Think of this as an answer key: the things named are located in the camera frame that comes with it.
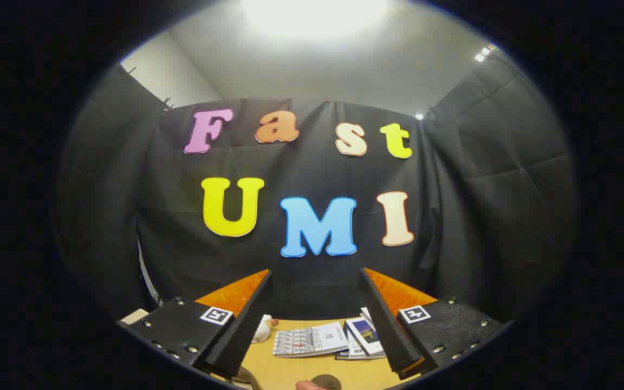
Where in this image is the white duck plush toy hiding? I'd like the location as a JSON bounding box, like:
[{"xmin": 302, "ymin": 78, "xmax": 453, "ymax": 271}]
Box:
[{"xmin": 251, "ymin": 314, "xmax": 280, "ymax": 343}]

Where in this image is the dark grey book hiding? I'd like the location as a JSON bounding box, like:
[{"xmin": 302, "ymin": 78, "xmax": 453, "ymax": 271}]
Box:
[{"xmin": 335, "ymin": 347, "xmax": 386, "ymax": 361}]

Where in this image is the large ceiling light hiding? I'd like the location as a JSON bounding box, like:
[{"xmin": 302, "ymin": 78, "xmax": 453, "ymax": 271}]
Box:
[{"xmin": 239, "ymin": 0, "xmax": 391, "ymax": 38}]

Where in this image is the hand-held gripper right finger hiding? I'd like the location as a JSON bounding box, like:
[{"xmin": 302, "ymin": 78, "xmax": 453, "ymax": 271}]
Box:
[{"xmin": 360, "ymin": 267, "xmax": 509, "ymax": 380}]

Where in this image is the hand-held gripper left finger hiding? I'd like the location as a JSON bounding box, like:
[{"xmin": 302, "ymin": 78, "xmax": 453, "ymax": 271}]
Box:
[{"xmin": 119, "ymin": 269, "xmax": 273, "ymax": 380}]

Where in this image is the grey patterned white book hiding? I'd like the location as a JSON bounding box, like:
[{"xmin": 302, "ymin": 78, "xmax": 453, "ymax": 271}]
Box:
[{"xmin": 273, "ymin": 322, "xmax": 349, "ymax": 358}]

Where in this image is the beige fabric storage box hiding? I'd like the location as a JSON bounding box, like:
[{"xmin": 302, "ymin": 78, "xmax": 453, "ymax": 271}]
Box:
[{"xmin": 120, "ymin": 309, "xmax": 150, "ymax": 326}]

